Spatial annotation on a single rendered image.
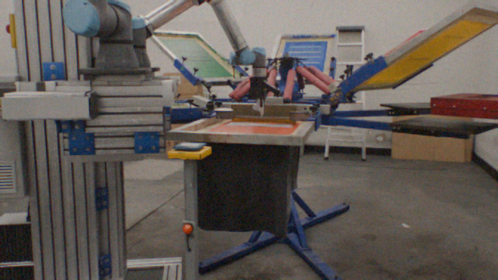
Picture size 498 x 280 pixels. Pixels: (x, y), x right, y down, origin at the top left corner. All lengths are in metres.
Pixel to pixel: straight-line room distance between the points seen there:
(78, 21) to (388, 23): 5.35
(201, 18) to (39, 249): 5.29
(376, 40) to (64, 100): 5.35
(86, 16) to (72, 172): 0.67
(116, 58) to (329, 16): 5.11
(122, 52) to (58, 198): 0.67
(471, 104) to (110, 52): 1.67
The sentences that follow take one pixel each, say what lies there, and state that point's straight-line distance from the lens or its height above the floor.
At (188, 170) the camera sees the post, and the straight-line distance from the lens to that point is 1.76.
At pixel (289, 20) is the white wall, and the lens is 6.61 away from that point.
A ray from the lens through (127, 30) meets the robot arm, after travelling 1.71.
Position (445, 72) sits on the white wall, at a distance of 6.61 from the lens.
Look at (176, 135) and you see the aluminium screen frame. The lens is 1.96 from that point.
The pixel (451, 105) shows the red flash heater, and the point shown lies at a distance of 2.48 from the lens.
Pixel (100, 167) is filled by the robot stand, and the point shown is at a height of 0.85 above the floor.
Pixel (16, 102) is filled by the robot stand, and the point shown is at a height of 1.15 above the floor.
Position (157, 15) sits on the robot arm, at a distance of 2.35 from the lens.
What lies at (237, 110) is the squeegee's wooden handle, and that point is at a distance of 2.48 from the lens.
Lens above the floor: 1.28
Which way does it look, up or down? 9 degrees down
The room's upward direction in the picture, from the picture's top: straight up
